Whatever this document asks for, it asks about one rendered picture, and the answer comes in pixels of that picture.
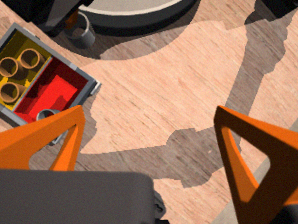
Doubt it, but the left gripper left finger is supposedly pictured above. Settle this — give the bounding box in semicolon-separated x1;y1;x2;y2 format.
0;105;85;171

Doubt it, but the divided red and yellow tray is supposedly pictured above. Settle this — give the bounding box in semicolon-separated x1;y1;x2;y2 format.
0;22;97;126

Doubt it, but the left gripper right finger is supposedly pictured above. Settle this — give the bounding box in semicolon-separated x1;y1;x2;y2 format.
213;105;298;224

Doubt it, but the bronze bushing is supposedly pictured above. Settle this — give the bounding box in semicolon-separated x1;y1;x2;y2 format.
19;49;47;73
0;57;29;81
0;82;27;103

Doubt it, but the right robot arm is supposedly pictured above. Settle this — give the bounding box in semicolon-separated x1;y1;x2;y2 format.
0;0;298;23

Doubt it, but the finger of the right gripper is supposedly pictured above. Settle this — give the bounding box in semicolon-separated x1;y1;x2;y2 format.
65;8;79;29

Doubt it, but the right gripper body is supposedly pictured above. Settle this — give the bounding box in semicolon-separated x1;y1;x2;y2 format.
31;0;94;38

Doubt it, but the red bin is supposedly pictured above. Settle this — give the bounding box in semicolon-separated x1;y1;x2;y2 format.
14;57;88;123

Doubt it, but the yellow bin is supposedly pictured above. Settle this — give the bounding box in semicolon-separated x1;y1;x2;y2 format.
0;30;52;111

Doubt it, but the grey metal bushing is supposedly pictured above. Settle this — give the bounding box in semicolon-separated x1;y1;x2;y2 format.
62;12;95;49
36;109;61;121

